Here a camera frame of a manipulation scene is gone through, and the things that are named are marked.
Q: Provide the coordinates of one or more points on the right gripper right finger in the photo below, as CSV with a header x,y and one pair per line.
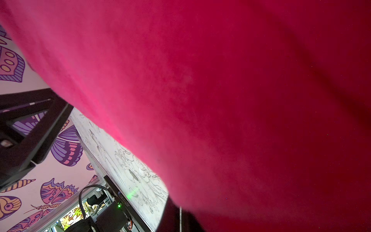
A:
x,y
189,223

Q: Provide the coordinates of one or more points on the magenta t-shirt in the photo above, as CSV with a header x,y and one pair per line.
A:
x,y
256,115

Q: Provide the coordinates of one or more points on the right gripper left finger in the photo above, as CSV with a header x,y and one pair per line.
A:
x,y
170,220

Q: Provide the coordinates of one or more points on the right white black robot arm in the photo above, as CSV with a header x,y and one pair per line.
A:
x,y
21,152

